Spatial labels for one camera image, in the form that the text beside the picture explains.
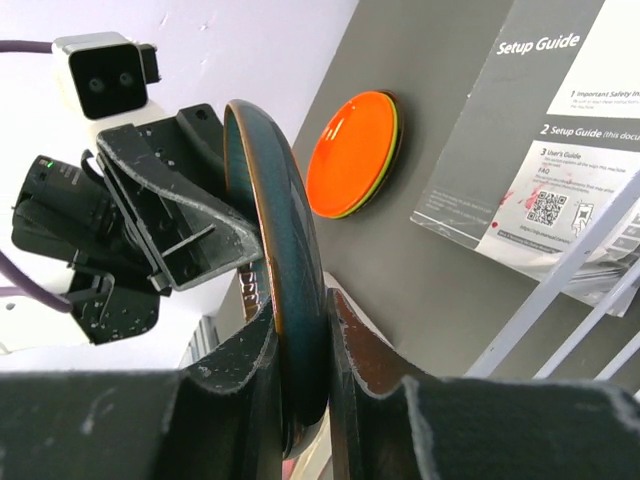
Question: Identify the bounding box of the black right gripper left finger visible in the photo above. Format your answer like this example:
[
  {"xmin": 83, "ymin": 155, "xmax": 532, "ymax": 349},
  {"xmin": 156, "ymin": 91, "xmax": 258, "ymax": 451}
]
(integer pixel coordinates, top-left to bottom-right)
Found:
[{"xmin": 1, "ymin": 307, "xmax": 280, "ymax": 479}]

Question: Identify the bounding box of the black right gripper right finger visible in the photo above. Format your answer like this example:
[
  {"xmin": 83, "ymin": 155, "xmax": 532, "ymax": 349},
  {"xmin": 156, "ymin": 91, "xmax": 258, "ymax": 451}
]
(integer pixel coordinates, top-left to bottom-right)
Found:
[{"xmin": 328, "ymin": 289, "xmax": 639, "ymax": 479}]

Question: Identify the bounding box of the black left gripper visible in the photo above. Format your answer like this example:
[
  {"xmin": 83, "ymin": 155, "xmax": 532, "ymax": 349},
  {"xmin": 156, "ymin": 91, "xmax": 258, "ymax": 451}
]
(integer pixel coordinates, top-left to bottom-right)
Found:
[{"xmin": 11, "ymin": 104, "xmax": 264, "ymax": 345}]

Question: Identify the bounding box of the black plate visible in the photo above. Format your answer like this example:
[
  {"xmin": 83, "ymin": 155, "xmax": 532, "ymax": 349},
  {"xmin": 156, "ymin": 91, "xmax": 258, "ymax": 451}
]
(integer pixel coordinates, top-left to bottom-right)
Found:
[{"xmin": 224, "ymin": 100, "xmax": 329, "ymax": 459}]

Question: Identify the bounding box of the orange plate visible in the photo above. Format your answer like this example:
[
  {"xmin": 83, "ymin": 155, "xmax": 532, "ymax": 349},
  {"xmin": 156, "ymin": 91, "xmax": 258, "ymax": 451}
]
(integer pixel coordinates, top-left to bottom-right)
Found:
[{"xmin": 306, "ymin": 90, "xmax": 401, "ymax": 219}]

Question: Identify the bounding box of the lime green plate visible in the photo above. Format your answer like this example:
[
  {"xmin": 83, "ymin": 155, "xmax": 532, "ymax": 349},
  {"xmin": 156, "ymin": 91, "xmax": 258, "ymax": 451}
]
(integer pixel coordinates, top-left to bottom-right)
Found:
[{"xmin": 330, "ymin": 90, "xmax": 404, "ymax": 218}]

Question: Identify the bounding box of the red floral plate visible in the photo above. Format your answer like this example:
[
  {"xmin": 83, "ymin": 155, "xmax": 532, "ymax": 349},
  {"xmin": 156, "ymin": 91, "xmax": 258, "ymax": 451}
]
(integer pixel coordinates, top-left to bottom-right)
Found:
[{"xmin": 344, "ymin": 89, "xmax": 406, "ymax": 217}]

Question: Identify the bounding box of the Canon setup guide booklet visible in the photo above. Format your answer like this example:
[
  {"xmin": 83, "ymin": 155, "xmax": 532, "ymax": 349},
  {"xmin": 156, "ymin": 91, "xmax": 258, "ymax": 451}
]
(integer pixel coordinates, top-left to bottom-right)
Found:
[{"xmin": 409, "ymin": 0, "xmax": 640, "ymax": 317}]

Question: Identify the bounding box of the white wire dish rack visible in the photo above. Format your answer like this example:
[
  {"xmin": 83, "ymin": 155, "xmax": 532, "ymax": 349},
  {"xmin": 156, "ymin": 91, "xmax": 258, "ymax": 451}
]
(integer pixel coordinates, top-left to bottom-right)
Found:
[{"xmin": 465, "ymin": 172, "xmax": 639, "ymax": 378}]

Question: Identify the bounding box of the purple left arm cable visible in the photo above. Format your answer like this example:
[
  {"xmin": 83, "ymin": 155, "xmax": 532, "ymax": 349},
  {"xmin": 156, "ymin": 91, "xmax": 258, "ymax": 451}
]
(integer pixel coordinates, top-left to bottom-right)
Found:
[{"xmin": 0, "ymin": 39, "xmax": 71, "ymax": 314}]

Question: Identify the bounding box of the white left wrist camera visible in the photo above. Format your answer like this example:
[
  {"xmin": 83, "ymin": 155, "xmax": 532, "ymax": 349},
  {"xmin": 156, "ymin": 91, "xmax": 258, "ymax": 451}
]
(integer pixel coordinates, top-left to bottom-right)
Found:
[{"xmin": 52, "ymin": 31, "xmax": 161, "ymax": 121}]

